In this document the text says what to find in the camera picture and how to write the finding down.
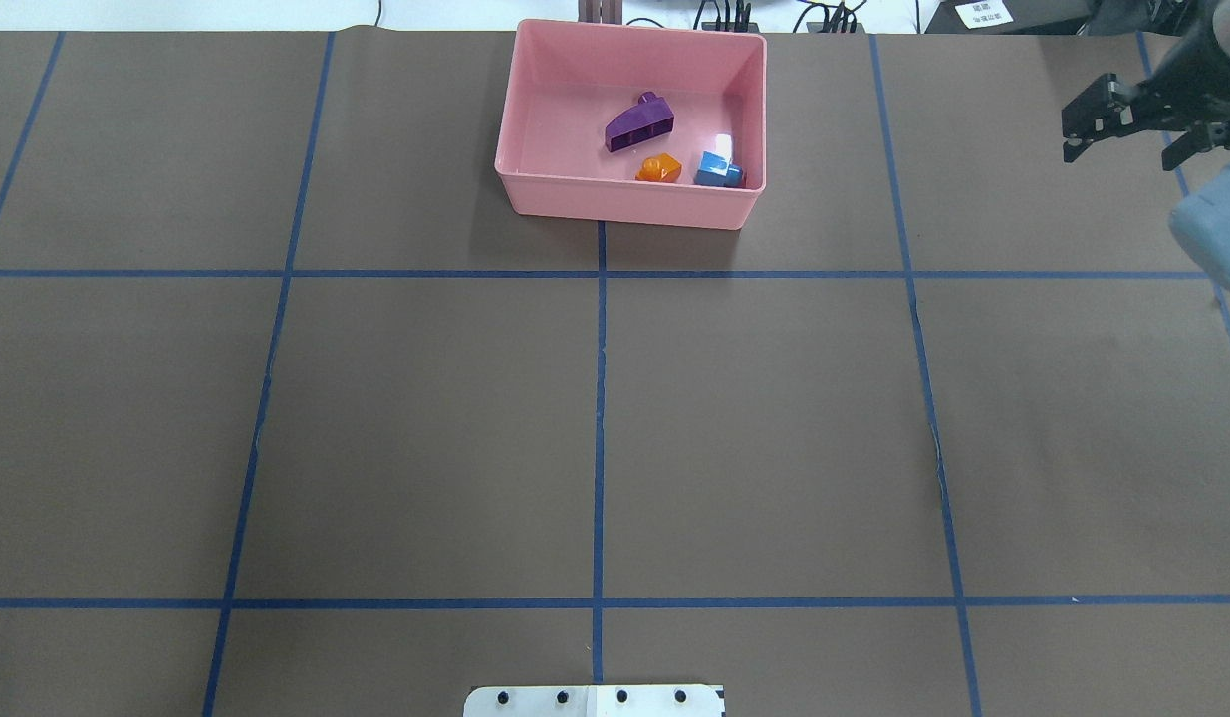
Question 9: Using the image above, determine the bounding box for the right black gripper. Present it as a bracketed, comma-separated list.
[1061, 20, 1230, 171]

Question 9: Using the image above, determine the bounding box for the small blue block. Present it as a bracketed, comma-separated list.
[692, 151, 745, 189]

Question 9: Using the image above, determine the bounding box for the orange sloped block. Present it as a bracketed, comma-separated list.
[633, 153, 683, 183]

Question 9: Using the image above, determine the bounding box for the purple sloped block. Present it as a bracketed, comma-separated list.
[603, 91, 675, 153]

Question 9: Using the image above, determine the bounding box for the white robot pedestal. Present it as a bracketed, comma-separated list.
[461, 683, 727, 716]

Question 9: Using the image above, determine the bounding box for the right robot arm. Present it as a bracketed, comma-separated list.
[1061, 1, 1230, 291]

